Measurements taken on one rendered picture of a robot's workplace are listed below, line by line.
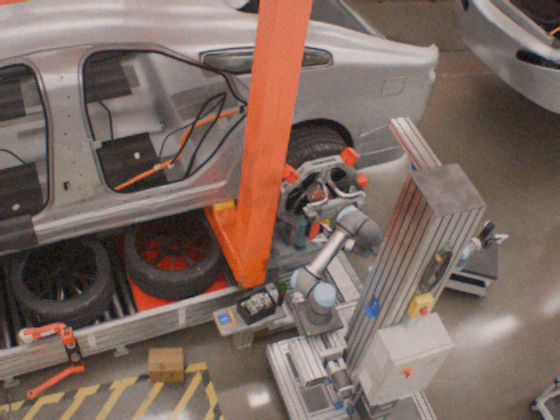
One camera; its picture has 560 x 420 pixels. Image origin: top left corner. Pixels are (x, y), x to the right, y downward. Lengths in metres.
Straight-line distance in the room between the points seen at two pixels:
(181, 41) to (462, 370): 2.90
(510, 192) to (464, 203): 3.39
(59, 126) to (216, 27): 0.97
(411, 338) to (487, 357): 1.71
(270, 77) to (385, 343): 1.32
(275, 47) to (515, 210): 3.58
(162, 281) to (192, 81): 1.45
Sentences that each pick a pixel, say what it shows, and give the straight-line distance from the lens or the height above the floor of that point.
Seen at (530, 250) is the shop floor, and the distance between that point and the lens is 5.42.
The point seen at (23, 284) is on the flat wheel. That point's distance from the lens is 3.97.
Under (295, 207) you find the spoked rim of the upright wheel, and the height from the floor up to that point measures 0.65.
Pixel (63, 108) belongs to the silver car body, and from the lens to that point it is 3.18.
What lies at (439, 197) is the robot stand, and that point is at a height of 2.03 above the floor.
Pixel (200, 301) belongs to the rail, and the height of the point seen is 0.39.
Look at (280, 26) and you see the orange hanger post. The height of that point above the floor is 2.37.
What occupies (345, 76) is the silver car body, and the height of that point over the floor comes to 1.60.
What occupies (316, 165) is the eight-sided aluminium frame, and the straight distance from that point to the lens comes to 3.72.
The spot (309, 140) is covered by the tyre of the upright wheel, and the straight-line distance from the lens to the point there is 3.79.
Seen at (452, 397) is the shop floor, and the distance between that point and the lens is 4.34.
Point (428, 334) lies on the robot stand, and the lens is 3.00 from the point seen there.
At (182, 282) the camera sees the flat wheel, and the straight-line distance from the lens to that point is 3.86.
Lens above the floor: 3.66
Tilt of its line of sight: 48 degrees down
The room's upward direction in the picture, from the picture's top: 11 degrees clockwise
